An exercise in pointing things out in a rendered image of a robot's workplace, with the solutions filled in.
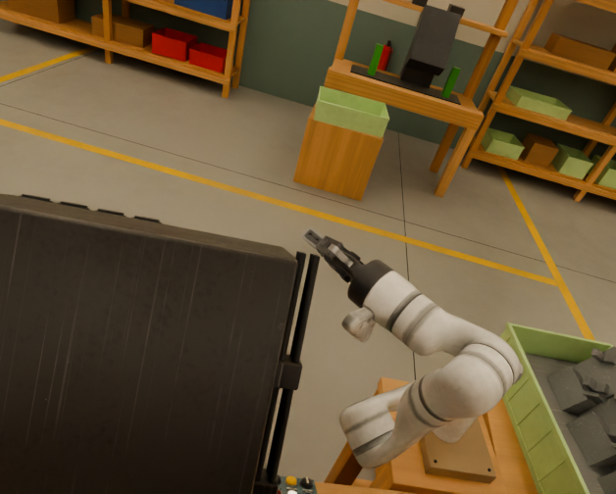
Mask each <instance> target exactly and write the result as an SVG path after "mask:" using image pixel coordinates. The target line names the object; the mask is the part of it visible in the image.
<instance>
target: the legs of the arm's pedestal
mask: <svg viewBox="0 0 616 494"><path fill-rule="evenodd" d="M361 470H362V467H361V466H360V465H359V463H358V462H357V460H356V458H355V456H354V454H353V451H352V450H351V448H350V445H349V443H348V441H347V442H346V444H345V445H344V447H343V449H342V451H341V452H340V454H339V456H338V458H337V459H336V461H335V463H334V465H333V467H332V469H331V471H330V472H329V474H328V476H327V478H326V479H325V481H324V482H325V483H332V484H341V485H350V486H359V487H368V488H376V489H384V490H389V489H388V483H387V474H386V464H383V465H381V466H379V467H378V468H375V471H376V478H375V480H374V481H371V480H364V479H358V478H356V477H357V476H358V474H359V473H360V471H361Z"/></svg>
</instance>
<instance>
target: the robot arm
mask: <svg viewBox="0 0 616 494"><path fill-rule="evenodd" d="M302 238H303V239H304V240H305V241H306V242H307V243H309V244H310V245H311V246H312V247H313V248H315V249H316V250H317V252H318V253H319V254H321V256H322V257H324V259H325V261H326V262H327V263H328V264H329V266H330V267H331V268H332V269H333V270H335V271H336V272H337V273H338V274H339V275H340V277H341V278H342V279H343V280H344V281H345V282H347V283H348V282H350V284H349V287H348V290H347V296H348V298H349V300H351V301H352V302H353V303H354V304H355V305H356V306H358V307H359V308H360V309H359V310H355V311H352V312H350V313H349V314H348V315H347V316H346V317H345V318H344V320H343V321H342V324H341V325H342V327H343V328H344V329H345V330H347V331H348V332H349V333H350V334H351V335H352V336H353V337H355V338H356V339H357V340H359V341H361V342H365V341H367V340H368V339H369V337H370V336H371V334H372V332H373V329H374V326H375V324H376V323H378V324H379V325H381V326H382V327H384V328H386V329H387V330H388V331H390V332H391V333H392V334H393V335H395V336H396V337H397V338H398V339H399V340H400V341H402V342H403V343H404V344H405V345H406V346H407V347H409V348H410V349H411V350H412V351H414V352H415V353H417V354H418V355H420V356H429V355H431V354H433V353H436V352H441V351H442V352H446V353H448V354H450V355H453V356H455V357H454V358H453V359H452V360H451V361H450V362H449V363H448V364H447V365H446V366H445V367H443V368H442V369H437V370H433V371H430V372H429V373H427V374H426V375H424V376H423V377H420V378H418V379H416V380H414V381H412V382H410V383H408V384H406V385H403V386H401V387H399V388H396V389H393V390H390V391H387V392H385V393H382V394H379V395H376V396H373V397H370V398H366V399H364V400H362V401H359V402H356V403H354V404H353V405H351V406H348V407H347V408H346V409H345V410H344V411H343V412H342V413H341V414H340V417H339V422H340V425H341V428H342V430H343V432H344V434H345V437H346V439H347V441H348V443H349V445H350V448H351V450H352V451H353V454H354V456H355V458H356V460H357V462H358V463H359V465H360V466H361V467H362V468H364V469H373V468H378V467H379V466H381V465H383V464H386V463H388V462H389V461H391V460H393V459H396V458H397V456H399V455H401V454H402V453H403V452H405V451H406V450H408V449H409V448H410V447H412V446H413V445H414V444H416V443H417V442H418V441H419V440H421V439H422V438H423V437H424V436H426V435H427V434H428V433H430V432H431V431H433V432H434V434H435V435H436V436H437V437H438V438H439V439H441V440H443V441H445V442H449V443H454V442H457V441H458V440H459V439H460V438H461V437H462V435H463V434H464V433H465V432H466V431H467V429H468V428H469V427H470V426H471V425H472V423H473V422H474V421H475V420H476V418H477V417H479V416H481V415H483V414H485V413H487V412H488V411H490V410H491V409H492V408H493V407H495V406H496V405H497V403H498V402H499V401H500V400H501V398H502V397H503V396H504V395H505V393H506V392H507V391H508V389H509V388H510V387H511V386H512V385H513V384H515V383H516V382H517V381H518V380H519V379H520V378H521V376H522V374H523V371H524V369H523V366H522V365H521V363H520V361H519V358H518V356H517V354H516V353H515V351H514V350H513V349H512V348H511V346H510V345H509V344H508V343H507V342H506V341H504V340H503V339H502V338H500V337H499V336H497V335H496V334H494V333H492V332H490V331H488V330H486V329H484V328H482V327H479V326H477V325H475V324H473V323H471V322H468V321H465V320H463V319H460V318H458V317H455V316H453V315H451V314H449V313H447V312H446V311H444V310H443V309H442V308H441V307H439V306H438V305H437V304H435V303H434V302H433V301H431V300H430V299H429V298H428V297H426V296H425V295H424V294H422V293H421V292H420V291H419V290H418V289H417V288H416V287H415V286H414V285H413V284H412V283H411V282H409V281H408V280H407V279H405V278H404V277H403V276H401V275H400V274H399V273H398V272H396V271H395V270H393V269H392V268H391V267H389V266H388V265H387V264H385V263H384V262H383V261H381V260H373V261H371V262H369V263H368V264H366V265H364V264H363V263H362V262H361V261H360V259H361V258H360V257H359V256H358V255H356V254H355V253H354V252H350V251H348V250H347V249H346V248H344V246H343V245H342V243H341V242H338V241H336V240H334V239H332V238H330V237H328V236H325V237H323V236H322V235H321V234H320V233H318V232H317V231H316V230H314V229H313V228H312V227H308V228H307V229H306V231H305V232H304V233H303V234H302ZM390 412H397V413H396V419H395V422H394V420H393V418H392V416H391V414H390Z"/></svg>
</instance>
